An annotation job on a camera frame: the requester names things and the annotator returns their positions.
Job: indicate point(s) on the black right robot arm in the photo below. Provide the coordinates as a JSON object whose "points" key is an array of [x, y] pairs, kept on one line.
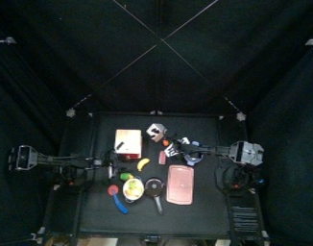
{"points": [[219, 149]]}

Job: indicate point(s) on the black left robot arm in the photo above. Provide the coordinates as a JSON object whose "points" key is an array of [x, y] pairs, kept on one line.
{"points": [[57, 159]]}

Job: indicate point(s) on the pink toy sushi piece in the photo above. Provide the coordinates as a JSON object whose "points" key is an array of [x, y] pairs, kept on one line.
{"points": [[162, 157]]}

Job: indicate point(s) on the green toy sushi roll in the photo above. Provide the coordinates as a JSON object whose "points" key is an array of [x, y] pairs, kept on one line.
{"points": [[126, 176]]}

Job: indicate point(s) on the small orange toy food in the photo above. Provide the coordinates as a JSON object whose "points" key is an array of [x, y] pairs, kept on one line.
{"points": [[165, 142]]}

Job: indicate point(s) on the small white toy piece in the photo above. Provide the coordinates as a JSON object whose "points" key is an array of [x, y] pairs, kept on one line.
{"points": [[185, 140]]}

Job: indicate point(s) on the yellow toy banana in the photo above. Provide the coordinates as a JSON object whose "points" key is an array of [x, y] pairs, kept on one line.
{"points": [[142, 164]]}

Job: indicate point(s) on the grey toy cube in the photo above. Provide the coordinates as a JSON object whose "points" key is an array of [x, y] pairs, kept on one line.
{"points": [[156, 131]]}

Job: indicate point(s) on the red and white toy box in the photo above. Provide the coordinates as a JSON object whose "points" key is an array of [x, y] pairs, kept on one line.
{"points": [[129, 143]]}

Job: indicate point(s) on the red and blue toy spoon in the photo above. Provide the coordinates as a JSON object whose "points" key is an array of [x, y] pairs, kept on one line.
{"points": [[117, 198]]}

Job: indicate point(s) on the pink rectangular tray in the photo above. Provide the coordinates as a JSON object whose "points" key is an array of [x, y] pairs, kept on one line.
{"points": [[180, 184]]}

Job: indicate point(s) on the black toy frying pan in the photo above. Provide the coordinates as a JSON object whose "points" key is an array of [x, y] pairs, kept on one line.
{"points": [[156, 189]]}

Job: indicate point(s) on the grey frame corner bracket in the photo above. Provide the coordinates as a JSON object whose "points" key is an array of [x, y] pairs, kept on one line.
{"points": [[10, 40], [70, 112], [312, 42], [156, 112], [241, 116]]}

